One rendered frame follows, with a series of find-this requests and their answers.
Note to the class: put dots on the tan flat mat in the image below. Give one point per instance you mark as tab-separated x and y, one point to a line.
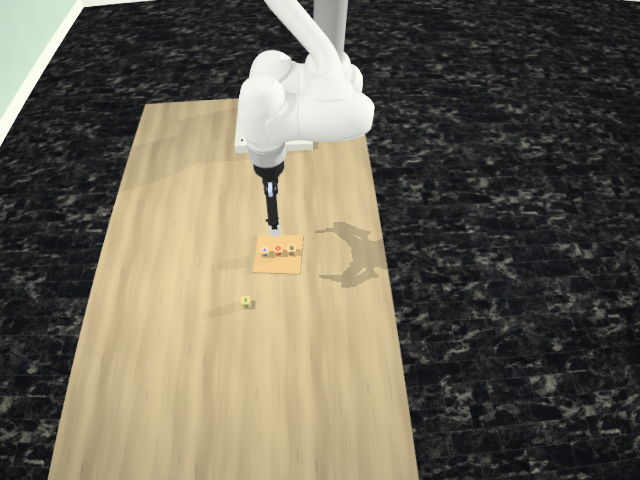
282	264

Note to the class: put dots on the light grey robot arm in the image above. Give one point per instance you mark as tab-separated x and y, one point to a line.
332	109

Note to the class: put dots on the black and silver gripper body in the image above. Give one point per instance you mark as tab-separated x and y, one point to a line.
269	173

